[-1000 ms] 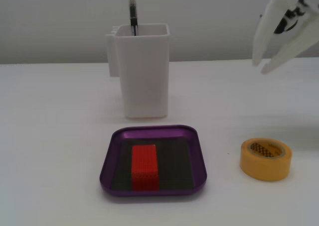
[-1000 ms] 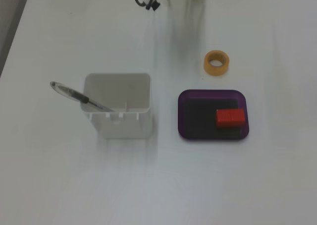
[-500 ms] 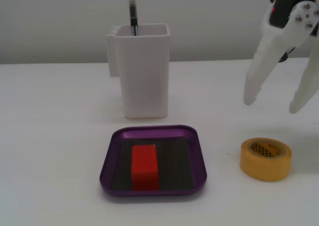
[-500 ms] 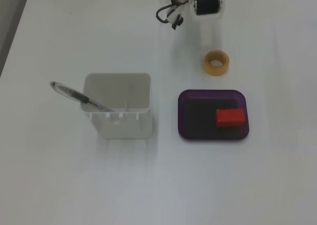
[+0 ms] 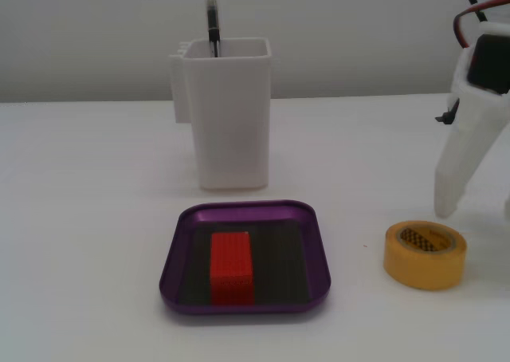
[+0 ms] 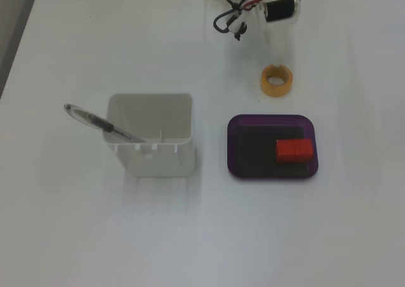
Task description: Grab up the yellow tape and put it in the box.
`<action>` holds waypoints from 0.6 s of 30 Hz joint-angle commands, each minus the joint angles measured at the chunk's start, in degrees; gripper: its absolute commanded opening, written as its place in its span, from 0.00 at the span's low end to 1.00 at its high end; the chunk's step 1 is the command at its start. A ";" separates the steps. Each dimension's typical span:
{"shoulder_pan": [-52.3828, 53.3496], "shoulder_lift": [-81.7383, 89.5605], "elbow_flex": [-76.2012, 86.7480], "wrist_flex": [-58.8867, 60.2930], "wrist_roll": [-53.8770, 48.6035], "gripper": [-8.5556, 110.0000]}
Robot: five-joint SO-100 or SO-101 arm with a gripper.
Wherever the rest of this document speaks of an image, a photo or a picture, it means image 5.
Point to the purple metal tray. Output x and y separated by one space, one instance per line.
176 260

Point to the white gripper with motor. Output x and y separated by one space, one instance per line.
476 116

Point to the red rectangular block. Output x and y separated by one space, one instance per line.
231 258

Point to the yellow tape roll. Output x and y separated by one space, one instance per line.
422 272

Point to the white plastic pen holder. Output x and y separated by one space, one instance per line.
231 119

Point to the black and silver pen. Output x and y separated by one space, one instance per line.
211 15

